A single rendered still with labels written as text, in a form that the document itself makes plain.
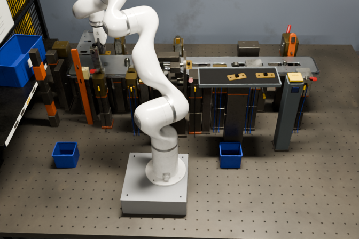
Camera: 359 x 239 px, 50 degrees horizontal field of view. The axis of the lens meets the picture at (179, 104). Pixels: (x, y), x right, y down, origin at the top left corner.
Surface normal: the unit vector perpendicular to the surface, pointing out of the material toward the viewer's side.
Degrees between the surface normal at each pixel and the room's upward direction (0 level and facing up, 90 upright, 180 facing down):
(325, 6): 90
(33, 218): 0
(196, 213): 0
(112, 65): 0
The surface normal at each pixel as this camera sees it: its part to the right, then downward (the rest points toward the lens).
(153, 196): 0.00, -0.78
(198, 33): -0.04, 0.64
